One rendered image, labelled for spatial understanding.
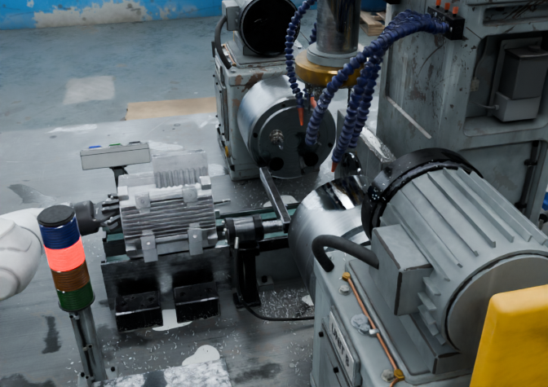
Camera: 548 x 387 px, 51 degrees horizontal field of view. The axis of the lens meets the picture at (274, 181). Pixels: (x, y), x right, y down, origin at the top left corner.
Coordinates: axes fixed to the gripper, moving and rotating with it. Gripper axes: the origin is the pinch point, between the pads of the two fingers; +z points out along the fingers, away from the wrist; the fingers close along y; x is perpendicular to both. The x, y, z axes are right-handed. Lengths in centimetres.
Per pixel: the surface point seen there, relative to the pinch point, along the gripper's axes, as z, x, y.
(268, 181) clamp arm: 23.9, 5.3, 4.6
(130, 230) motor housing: -9.0, 0.9, -8.1
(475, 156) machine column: 67, 0, -15
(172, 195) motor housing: 1.6, -3.8, -5.7
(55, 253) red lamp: -17.7, -13.5, -30.9
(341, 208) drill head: 32.0, -6.3, -29.1
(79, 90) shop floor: -71, 96, 358
